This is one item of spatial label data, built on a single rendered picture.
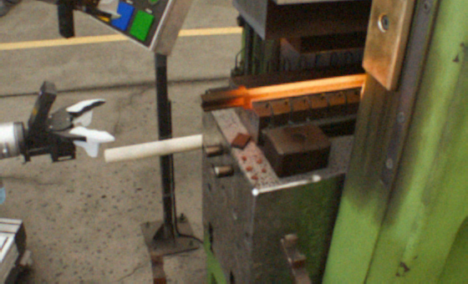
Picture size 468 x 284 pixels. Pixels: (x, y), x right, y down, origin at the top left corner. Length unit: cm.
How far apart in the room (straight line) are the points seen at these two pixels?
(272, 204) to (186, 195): 136
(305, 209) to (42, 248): 138
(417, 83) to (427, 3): 13
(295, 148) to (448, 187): 34
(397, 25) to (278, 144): 38
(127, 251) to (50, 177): 64
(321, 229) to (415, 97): 47
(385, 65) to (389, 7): 10
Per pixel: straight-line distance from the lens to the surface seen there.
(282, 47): 141
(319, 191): 115
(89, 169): 264
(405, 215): 98
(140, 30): 154
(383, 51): 91
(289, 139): 111
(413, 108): 90
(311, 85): 125
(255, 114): 117
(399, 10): 86
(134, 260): 218
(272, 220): 115
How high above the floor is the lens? 161
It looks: 34 degrees down
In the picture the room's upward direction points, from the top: 2 degrees clockwise
